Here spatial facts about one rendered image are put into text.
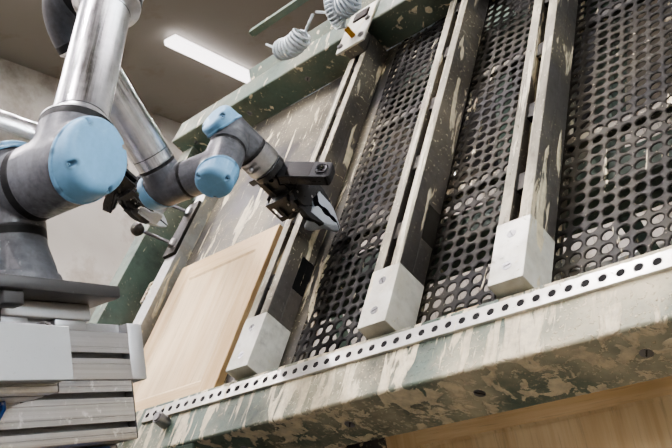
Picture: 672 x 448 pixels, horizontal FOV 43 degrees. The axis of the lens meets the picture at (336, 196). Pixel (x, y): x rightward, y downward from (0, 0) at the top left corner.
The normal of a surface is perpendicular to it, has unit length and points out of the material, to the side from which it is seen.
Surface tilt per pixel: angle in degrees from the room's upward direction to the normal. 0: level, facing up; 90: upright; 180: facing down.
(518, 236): 54
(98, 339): 90
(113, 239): 90
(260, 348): 90
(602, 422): 90
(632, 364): 144
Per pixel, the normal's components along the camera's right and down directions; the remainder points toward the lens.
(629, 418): -0.66, -0.11
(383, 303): -0.65, -0.64
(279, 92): -0.25, 0.69
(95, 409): 0.84, -0.31
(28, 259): 0.58, -0.61
